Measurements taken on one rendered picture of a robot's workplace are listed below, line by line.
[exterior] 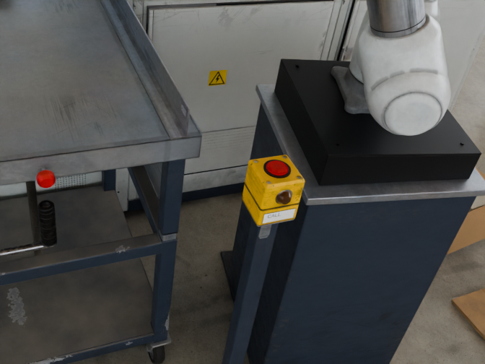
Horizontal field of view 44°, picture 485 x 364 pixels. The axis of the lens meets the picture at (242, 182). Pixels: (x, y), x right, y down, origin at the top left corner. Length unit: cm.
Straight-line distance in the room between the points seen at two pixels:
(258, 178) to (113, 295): 83
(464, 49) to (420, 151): 121
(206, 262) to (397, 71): 117
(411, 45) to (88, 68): 70
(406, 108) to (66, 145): 63
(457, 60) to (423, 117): 139
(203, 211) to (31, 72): 108
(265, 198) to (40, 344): 85
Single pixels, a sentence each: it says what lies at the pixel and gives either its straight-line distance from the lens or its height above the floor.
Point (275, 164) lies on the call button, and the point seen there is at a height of 91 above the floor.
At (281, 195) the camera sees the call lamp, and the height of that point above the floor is 88.
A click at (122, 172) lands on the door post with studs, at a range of 214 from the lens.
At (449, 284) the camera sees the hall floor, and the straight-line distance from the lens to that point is 233.
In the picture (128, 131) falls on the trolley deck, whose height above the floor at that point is 85.
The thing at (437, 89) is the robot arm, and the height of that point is 104.
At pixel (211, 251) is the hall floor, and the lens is 215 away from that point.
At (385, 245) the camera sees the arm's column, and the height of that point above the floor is 57.
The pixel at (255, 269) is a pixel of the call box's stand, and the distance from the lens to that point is 124.
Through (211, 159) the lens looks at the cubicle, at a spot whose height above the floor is 21.
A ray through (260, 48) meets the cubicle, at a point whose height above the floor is 65.
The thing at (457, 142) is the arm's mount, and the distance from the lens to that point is 145.
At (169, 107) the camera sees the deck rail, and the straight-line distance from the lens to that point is 129.
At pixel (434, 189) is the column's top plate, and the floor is 75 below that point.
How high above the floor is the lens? 157
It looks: 40 degrees down
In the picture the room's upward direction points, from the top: 10 degrees clockwise
